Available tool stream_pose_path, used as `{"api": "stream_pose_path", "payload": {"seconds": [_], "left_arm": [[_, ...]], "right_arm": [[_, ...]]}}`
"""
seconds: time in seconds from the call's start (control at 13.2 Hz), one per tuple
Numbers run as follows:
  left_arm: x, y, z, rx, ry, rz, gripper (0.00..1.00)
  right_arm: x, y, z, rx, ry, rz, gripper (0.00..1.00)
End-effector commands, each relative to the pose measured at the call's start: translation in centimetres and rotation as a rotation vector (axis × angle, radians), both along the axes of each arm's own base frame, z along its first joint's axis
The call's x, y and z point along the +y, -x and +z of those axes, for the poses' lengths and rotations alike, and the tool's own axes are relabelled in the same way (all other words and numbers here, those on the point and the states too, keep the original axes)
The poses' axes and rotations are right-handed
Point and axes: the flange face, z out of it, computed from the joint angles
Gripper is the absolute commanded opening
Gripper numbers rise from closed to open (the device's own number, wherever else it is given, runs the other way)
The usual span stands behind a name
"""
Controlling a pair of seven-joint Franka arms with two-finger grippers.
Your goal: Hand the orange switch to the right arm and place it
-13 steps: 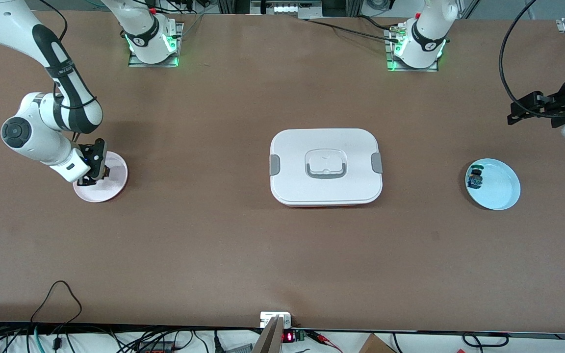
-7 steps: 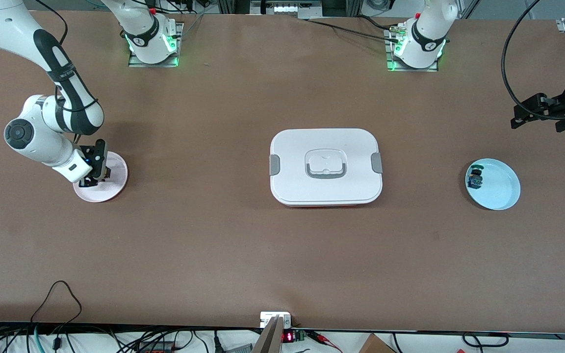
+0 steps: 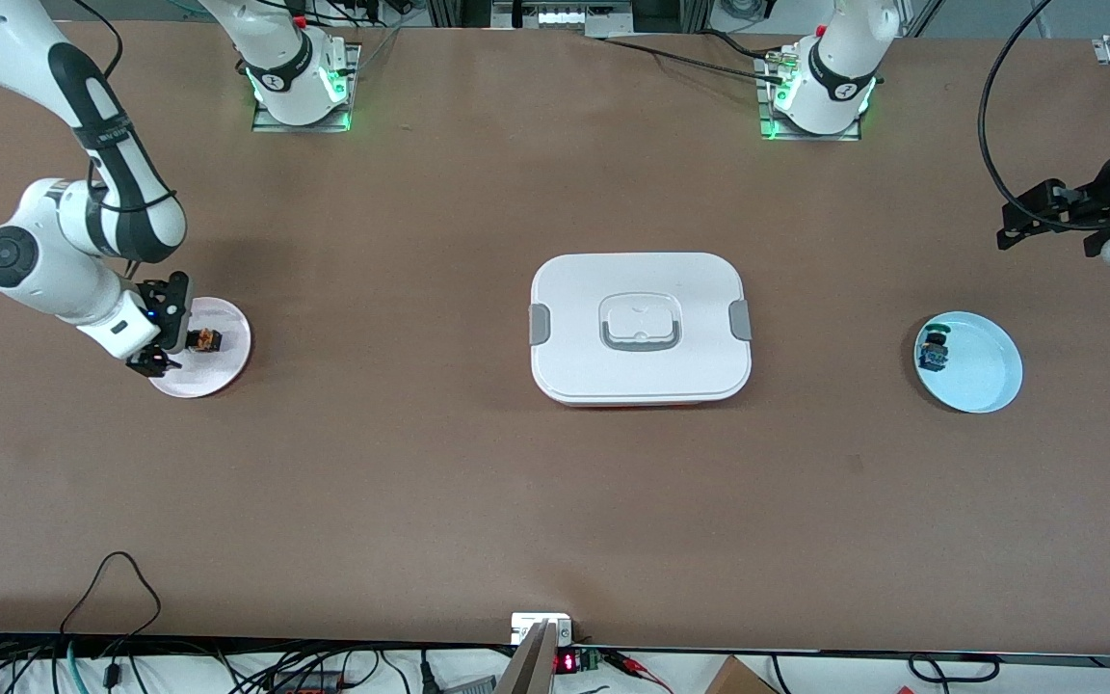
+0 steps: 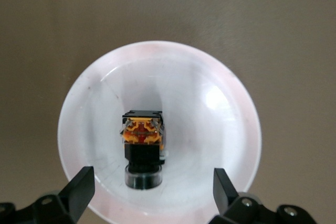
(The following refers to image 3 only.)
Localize pink round plate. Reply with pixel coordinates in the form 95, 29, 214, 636
145, 297, 253, 399

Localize light blue round plate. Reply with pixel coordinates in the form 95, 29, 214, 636
913, 310, 1024, 414

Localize small blue black component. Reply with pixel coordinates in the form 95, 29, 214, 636
918, 326, 953, 374

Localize white lunch box grey latches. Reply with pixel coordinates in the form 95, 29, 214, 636
528, 253, 753, 408

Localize aluminium bar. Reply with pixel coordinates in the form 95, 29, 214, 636
495, 622, 558, 694

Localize metal control box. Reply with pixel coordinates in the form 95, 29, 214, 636
490, 0, 635, 38

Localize brown cardboard box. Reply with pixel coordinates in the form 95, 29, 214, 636
704, 655, 780, 694

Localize red clip lead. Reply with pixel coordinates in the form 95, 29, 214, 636
603, 650, 674, 694

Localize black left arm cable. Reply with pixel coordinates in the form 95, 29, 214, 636
977, 0, 1110, 234

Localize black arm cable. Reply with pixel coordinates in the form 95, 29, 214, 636
977, 0, 1110, 234
71, 0, 127, 83

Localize thin black looped cable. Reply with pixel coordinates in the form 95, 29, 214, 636
59, 551, 163, 666

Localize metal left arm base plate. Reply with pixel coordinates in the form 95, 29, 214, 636
757, 48, 864, 143

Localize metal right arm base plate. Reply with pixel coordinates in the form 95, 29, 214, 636
251, 40, 363, 134

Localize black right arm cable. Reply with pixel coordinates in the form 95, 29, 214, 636
71, 0, 127, 83

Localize black cable across table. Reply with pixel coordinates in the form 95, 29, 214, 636
598, 29, 797, 83

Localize white table edge bracket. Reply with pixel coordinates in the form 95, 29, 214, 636
511, 613, 573, 645

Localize black oval cable loop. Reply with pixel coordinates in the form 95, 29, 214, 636
907, 654, 1001, 683

